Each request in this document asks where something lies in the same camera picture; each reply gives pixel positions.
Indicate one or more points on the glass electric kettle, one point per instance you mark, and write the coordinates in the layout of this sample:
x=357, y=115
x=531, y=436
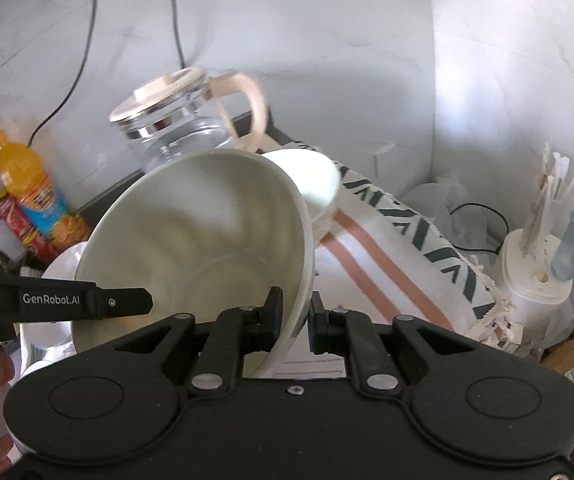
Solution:
x=183, y=112

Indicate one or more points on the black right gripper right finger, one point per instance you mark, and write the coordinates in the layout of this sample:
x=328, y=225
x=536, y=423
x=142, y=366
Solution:
x=353, y=336

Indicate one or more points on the patterned white table cloth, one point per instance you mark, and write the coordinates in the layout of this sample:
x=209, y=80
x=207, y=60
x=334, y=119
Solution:
x=378, y=256

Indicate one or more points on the orange juice bottle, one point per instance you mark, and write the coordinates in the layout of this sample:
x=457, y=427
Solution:
x=24, y=176

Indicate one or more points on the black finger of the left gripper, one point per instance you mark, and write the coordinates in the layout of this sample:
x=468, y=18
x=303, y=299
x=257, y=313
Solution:
x=35, y=300

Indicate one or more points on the white chopstick holder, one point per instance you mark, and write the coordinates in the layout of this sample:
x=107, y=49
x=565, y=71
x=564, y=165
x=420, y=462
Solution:
x=523, y=265

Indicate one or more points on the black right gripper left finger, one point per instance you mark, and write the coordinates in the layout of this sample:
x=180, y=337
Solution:
x=236, y=333

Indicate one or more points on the red snack can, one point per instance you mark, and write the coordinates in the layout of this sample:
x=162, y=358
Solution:
x=22, y=227

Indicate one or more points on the small white ceramic bowl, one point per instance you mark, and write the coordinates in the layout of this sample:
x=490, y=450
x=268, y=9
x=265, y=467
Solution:
x=316, y=177

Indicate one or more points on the large white ceramic bowl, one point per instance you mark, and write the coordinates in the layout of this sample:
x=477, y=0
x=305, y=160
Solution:
x=211, y=231

